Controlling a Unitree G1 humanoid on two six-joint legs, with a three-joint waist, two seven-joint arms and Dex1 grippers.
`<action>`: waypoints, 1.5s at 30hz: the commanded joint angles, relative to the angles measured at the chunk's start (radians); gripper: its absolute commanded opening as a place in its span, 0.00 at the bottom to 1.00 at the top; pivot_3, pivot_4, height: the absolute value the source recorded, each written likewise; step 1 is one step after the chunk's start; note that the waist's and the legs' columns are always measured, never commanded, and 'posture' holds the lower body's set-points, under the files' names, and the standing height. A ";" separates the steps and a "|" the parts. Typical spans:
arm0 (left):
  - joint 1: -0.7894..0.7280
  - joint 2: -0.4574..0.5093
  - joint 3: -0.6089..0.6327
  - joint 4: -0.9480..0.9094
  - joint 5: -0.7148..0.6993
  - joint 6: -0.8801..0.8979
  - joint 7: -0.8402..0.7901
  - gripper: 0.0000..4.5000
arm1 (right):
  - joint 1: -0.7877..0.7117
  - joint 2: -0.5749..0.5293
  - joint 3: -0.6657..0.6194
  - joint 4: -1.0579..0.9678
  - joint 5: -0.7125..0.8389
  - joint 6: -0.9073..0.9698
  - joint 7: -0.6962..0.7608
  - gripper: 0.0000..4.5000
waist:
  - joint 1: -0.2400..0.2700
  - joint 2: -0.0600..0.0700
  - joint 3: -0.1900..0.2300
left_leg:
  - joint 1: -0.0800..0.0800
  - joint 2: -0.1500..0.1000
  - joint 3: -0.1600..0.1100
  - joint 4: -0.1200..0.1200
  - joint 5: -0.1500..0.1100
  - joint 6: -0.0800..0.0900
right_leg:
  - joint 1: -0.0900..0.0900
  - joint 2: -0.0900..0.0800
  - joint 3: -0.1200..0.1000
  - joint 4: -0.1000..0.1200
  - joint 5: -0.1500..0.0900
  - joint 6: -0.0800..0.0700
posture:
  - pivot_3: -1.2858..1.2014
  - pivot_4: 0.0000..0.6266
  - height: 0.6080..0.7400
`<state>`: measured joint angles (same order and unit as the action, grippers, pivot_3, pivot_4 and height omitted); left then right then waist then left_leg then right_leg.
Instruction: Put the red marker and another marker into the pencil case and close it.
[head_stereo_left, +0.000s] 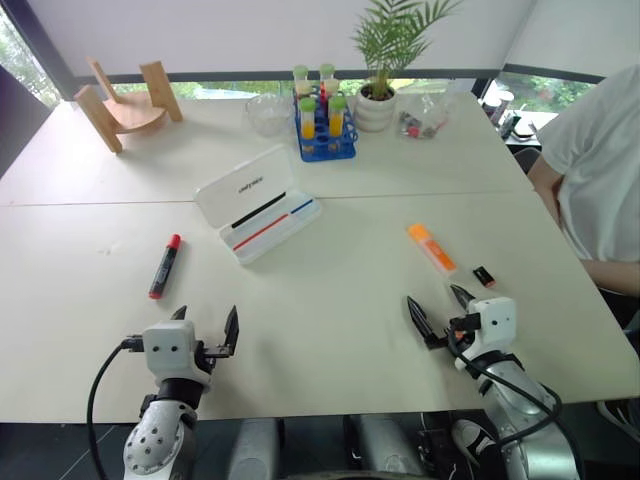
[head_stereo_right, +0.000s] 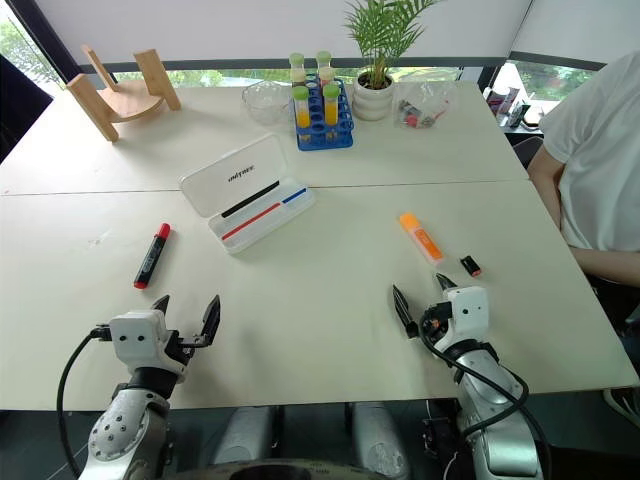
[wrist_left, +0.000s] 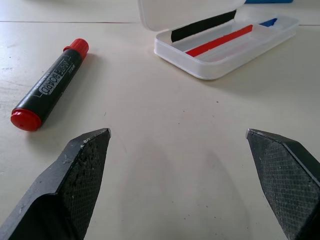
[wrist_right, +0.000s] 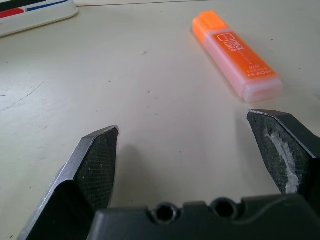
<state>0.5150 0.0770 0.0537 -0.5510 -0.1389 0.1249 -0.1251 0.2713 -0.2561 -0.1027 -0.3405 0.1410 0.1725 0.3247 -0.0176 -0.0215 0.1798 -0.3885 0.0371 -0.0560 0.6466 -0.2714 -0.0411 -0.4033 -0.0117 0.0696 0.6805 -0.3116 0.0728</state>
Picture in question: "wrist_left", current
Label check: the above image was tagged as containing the black whiteboard marker red cap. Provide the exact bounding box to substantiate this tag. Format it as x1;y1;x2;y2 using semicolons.
10;38;90;132

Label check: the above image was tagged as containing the blue box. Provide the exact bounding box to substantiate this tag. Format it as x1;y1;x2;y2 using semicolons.
244;0;294;4

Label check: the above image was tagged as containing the translucent white pencil case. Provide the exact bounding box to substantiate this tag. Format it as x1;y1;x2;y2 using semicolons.
137;0;300;81

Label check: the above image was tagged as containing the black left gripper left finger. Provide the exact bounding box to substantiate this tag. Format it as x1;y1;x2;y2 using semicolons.
0;127;112;240

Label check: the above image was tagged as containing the blue pen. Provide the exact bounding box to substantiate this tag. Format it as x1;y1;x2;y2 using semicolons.
258;17;278;27

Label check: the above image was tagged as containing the red pen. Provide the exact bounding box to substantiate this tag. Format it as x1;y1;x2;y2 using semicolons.
185;24;254;58

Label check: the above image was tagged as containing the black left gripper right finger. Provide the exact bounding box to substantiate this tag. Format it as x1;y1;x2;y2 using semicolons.
245;128;320;240

